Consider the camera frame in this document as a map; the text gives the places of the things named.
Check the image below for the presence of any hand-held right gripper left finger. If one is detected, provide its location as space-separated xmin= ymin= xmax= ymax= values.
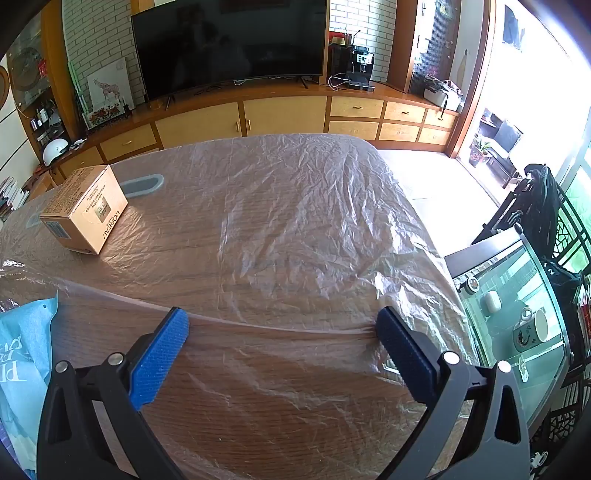
xmin=37 ymin=307 xmax=190 ymax=480

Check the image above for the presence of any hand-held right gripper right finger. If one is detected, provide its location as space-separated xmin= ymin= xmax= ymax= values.
xmin=375 ymin=306 xmax=532 ymax=480

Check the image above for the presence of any light blue fabric bag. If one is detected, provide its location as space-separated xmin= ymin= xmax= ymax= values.
xmin=0 ymin=295 xmax=58 ymax=476

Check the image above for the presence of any white earbud case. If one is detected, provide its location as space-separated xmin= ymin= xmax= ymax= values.
xmin=480 ymin=290 xmax=503 ymax=317

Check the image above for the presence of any glass top side table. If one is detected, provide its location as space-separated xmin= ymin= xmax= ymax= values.
xmin=443 ymin=228 xmax=578 ymax=430

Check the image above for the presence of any white mug with dark print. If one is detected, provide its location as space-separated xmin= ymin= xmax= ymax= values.
xmin=512 ymin=308 xmax=550 ymax=354

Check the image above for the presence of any tan cardboard box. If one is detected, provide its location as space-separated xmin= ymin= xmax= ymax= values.
xmin=39 ymin=165 xmax=129 ymax=256

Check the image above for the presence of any black jacket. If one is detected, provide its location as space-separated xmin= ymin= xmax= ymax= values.
xmin=522 ymin=164 xmax=583 ymax=287

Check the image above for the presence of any dark carved wooden chair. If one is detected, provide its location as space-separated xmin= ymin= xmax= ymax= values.
xmin=471 ymin=175 xmax=591 ymax=287

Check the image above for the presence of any potted plant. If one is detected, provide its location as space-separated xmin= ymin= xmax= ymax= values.
xmin=468 ymin=138 xmax=492 ymax=167

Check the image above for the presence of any stack of books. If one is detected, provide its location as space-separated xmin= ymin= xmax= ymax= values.
xmin=0 ymin=175 xmax=28 ymax=222

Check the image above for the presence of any white helmet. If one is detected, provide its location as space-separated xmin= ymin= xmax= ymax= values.
xmin=41 ymin=138 xmax=70 ymax=164

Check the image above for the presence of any dark balcony sofa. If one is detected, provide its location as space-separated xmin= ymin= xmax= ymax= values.
xmin=478 ymin=108 xmax=525 ymax=185

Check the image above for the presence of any long wooden media cabinet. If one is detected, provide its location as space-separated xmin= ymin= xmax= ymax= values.
xmin=28 ymin=80 xmax=462 ymax=190

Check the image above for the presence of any red flower picture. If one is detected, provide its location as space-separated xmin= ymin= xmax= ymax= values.
xmin=82 ymin=102 xmax=124 ymax=130

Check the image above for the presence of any giraffe picture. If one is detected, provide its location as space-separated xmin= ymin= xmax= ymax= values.
xmin=87 ymin=58 xmax=136 ymax=112

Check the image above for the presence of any black coffee machine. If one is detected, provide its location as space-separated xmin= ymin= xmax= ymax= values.
xmin=346 ymin=45 xmax=376 ymax=90

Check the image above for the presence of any glass display cabinet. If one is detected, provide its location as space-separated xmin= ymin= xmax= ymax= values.
xmin=7 ymin=18 xmax=84 ymax=144

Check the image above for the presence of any dark glass door cabinet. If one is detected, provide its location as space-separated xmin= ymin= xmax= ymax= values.
xmin=406 ymin=0 xmax=467 ymax=97

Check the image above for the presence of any black flat screen television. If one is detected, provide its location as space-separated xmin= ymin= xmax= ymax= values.
xmin=130 ymin=0 xmax=331 ymax=101

